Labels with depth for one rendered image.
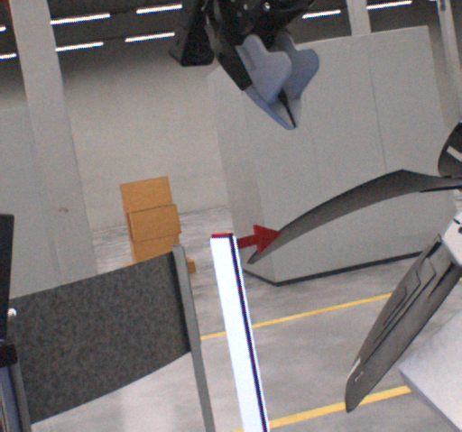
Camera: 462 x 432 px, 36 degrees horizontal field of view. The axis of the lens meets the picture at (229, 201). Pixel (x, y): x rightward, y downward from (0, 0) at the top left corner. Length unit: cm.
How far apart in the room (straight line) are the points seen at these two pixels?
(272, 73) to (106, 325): 193
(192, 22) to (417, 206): 669
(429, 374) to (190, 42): 42
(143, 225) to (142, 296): 609
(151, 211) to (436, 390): 802
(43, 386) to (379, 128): 534
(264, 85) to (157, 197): 806
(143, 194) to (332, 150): 268
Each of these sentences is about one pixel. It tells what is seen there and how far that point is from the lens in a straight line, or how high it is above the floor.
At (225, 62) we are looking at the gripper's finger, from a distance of 68.
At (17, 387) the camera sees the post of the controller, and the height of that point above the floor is 99.
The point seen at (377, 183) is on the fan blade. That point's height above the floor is 121.
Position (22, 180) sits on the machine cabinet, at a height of 141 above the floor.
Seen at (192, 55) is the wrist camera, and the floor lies 136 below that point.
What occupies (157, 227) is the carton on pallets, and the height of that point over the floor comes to 63.
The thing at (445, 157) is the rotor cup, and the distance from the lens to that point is 89.
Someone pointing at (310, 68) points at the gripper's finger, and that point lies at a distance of 68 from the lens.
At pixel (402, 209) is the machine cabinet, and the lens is 729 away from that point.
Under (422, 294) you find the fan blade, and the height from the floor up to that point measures 104.
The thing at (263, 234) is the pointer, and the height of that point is 118.
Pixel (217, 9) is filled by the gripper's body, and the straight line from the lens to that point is 69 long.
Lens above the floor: 125
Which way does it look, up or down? 3 degrees down
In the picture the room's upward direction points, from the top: 10 degrees counter-clockwise
